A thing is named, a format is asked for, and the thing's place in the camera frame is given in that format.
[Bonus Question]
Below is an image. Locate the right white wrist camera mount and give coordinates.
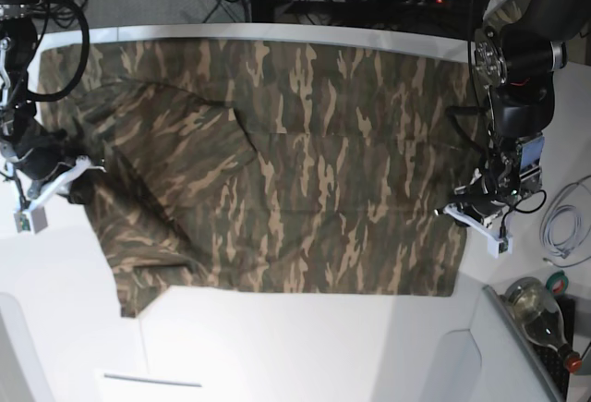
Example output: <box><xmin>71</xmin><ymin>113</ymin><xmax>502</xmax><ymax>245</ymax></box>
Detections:
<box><xmin>6</xmin><ymin>155</ymin><xmax>106</xmax><ymax>234</ymax></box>

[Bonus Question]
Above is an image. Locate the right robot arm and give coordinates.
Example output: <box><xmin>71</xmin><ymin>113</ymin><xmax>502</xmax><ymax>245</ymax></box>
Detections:
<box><xmin>1</xmin><ymin>0</ymin><xmax>90</xmax><ymax>182</ymax></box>

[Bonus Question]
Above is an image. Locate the clear plastic bottle red cap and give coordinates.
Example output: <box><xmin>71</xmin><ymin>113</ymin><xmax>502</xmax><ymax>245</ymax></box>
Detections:
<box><xmin>504</xmin><ymin>277</ymin><xmax>583</xmax><ymax>373</ymax></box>

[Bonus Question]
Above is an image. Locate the camouflage t-shirt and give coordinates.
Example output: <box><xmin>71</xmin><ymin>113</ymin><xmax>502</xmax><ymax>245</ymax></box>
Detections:
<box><xmin>41</xmin><ymin>39</ymin><xmax>477</xmax><ymax>317</ymax></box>

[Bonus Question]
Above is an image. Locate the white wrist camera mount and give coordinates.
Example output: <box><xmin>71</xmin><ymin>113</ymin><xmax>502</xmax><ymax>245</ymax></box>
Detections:
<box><xmin>434</xmin><ymin>203</ymin><xmax>513</xmax><ymax>259</ymax></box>
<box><xmin>6</xmin><ymin>155</ymin><xmax>106</xmax><ymax>234</ymax></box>

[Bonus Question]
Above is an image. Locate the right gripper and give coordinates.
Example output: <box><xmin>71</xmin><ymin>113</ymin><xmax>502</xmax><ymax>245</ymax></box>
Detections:
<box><xmin>1</xmin><ymin>117</ymin><xmax>77</xmax><ymax>181</ymax></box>

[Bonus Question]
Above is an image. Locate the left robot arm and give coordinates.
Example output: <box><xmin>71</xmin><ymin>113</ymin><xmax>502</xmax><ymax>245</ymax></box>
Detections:
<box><xmin>446</xmin><ymin>0</ymin><xmax>590</xmax><ymax>235</ymax></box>

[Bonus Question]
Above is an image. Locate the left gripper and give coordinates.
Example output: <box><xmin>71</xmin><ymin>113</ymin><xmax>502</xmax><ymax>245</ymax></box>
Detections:
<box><xmin>452</xmin><ymin>179</ymin><xmax>517</xmax><ymax>229</ymax></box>

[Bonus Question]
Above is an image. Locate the light blue coiled cable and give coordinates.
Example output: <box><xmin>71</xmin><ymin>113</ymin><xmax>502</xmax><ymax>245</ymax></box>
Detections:
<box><xmin>540</xmin><ymin>175</ymin><xmax>591</xmax><ymax>268</ymax></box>

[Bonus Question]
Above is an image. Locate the green tape roll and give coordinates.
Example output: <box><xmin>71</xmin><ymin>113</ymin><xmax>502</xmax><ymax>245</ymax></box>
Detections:
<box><xmin>546</xmin><ymin>271</ymin><xmax>569</xmax><ymax>296</ymax></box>

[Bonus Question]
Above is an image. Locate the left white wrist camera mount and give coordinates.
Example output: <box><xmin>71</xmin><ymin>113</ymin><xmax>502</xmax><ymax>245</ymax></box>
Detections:
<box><xmin>434</xmin><ymin>203</ymin><xmax>513</xmax><ymax>259</ymax></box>

